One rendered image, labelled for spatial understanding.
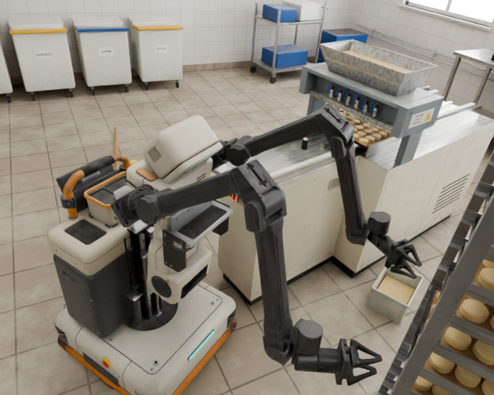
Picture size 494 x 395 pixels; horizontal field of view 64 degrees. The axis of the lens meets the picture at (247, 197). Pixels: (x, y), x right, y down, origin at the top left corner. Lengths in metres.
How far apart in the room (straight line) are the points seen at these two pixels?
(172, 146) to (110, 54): 3.92
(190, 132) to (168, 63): 4.02
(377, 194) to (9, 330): 2.09
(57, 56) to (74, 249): 3.63
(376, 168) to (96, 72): 3.70
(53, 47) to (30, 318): 3.23
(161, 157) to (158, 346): 0.96
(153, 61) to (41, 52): 1.21
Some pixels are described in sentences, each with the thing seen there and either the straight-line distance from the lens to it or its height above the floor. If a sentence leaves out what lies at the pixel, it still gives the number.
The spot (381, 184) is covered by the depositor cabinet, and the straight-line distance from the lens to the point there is 2.26.
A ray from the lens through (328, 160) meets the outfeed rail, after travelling 2.09.
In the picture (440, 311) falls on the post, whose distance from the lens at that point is 0.87.
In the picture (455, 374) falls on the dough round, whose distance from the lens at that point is 1.09.
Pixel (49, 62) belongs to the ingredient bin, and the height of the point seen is 0.44.
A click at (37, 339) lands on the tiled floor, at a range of 2.44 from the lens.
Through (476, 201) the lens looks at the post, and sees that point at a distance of 1.23.
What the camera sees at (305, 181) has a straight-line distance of 2.02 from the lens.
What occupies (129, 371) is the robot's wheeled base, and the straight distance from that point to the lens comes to 1.88.
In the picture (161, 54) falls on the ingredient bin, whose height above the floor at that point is 0.45.
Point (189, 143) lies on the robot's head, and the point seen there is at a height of 1.27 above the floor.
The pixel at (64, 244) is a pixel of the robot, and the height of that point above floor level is 0.80.
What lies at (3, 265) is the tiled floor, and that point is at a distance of 2.91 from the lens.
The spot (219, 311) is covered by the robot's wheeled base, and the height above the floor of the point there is 0.28.
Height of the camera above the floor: 1.85
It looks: 35 degrees down
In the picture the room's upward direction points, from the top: 5 degrees clockwise
